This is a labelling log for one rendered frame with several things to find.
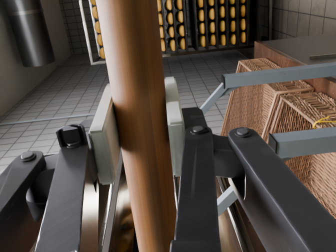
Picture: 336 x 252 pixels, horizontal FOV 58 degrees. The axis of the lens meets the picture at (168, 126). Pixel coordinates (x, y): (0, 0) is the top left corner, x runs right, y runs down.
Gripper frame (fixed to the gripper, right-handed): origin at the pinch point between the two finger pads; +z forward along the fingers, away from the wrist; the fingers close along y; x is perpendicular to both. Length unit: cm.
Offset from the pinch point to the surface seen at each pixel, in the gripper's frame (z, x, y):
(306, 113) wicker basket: 70, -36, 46
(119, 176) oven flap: 98, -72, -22
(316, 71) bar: 85, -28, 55
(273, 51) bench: 137, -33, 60
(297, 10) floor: 242, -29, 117
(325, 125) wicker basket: 60, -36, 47
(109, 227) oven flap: 66, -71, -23
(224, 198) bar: 37, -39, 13
